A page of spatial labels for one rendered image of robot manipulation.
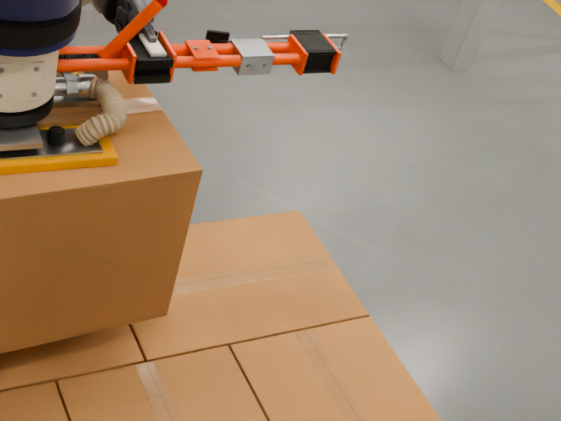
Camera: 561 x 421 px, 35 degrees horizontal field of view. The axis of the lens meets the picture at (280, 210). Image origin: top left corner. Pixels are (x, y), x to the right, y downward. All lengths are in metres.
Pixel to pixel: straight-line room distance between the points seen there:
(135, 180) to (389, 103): 2.72
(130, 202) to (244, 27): 2.87
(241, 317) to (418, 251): 1.40
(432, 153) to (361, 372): 1.99
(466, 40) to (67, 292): 3.22
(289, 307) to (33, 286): 0.74
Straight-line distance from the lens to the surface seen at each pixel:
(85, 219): 1.61
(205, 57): 1.69
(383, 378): 2.14
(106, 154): 1.61
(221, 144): 3.58
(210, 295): 2.17
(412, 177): 3.78
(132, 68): 1.63
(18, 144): 1.56
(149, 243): 1.72
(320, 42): 1.82
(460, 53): 4.66
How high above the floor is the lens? 2.07
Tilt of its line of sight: 38 degrees down
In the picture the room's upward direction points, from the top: 19 degrees clockwise
